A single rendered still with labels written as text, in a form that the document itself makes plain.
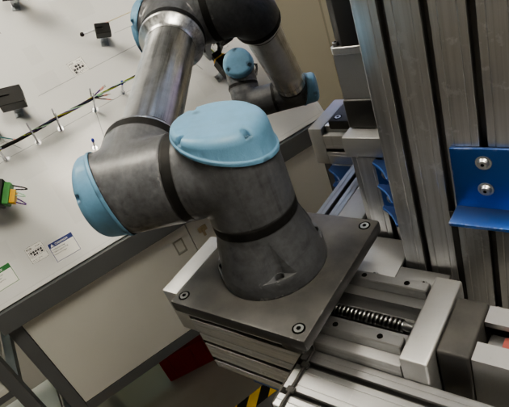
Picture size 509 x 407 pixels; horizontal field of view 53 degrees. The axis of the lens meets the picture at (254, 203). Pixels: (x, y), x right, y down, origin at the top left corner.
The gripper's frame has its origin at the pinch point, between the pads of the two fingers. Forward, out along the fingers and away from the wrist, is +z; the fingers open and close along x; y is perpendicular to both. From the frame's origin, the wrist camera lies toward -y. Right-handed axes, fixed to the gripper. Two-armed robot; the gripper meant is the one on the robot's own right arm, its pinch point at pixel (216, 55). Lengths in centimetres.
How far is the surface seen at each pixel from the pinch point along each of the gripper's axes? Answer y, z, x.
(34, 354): -24, 35, 96
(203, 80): 0.9, 7.3, 5.9
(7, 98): 18, -12, 57
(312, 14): 46, 67, -92
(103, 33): 22.2, -10.0, 23.6
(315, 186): -37, 44, -8
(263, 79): -9.3, 12.0, -10.9
